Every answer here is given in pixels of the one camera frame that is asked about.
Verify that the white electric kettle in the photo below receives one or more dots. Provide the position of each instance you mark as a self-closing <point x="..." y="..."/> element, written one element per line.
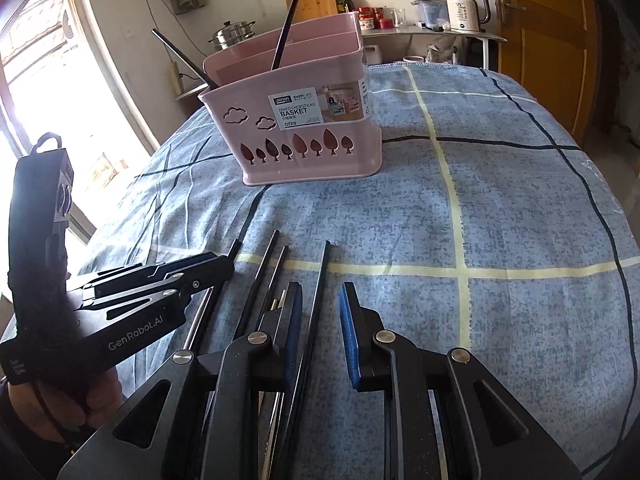
<point x="462" y="10"/>

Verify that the pink plastic chopstick basket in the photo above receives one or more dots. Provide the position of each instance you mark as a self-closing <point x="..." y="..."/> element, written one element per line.
<point x="310" y="160"/>

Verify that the stainless steel steamer pot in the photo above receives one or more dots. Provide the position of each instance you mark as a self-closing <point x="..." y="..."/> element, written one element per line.
<point x="232" y="35"/>

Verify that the white plastic jug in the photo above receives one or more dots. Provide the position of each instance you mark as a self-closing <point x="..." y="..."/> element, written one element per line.
<point x="372" y="56"/>

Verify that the red lidded jar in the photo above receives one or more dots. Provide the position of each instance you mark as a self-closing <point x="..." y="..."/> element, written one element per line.
<point x="366" y="20"/>

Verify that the window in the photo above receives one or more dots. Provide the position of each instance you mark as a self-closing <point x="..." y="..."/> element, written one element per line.
<point x="40" y="60"/>

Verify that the person's left hand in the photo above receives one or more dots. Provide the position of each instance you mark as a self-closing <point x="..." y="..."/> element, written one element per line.
<point x="102" y="392"/>

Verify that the wooden door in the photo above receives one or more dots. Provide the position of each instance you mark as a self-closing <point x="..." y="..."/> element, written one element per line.
<point x="545" y="50"/>

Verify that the beige wall socket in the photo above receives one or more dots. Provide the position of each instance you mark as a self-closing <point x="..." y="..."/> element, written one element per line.
<point x="175" y="77"/>

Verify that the white shelf table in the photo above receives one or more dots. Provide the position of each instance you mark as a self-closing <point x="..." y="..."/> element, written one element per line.
<point x="415" y="31"/>

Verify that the clear glass cup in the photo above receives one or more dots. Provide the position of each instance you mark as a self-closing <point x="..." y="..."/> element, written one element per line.
<point x="400" y="17"/>

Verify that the water filter pitcher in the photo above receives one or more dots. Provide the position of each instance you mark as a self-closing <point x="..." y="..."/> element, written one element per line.
<point x="430" y="10"/>

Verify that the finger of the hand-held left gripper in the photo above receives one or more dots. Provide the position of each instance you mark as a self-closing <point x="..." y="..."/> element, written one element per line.
<point x="165" y="295"/>
<point x="210" y="262"/>

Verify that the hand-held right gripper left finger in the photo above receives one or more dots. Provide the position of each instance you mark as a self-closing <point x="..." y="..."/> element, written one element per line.
<point x="296" y="330"/>

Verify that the blue checked bedsheet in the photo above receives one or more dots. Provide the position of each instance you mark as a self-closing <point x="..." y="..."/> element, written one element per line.
<point x="475" y="170"/>

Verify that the red tin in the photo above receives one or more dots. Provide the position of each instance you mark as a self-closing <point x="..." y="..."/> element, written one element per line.
<point x="385" y="23"/>

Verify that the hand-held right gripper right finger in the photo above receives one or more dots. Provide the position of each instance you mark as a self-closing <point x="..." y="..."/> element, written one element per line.
<point x="348" y="335"/>

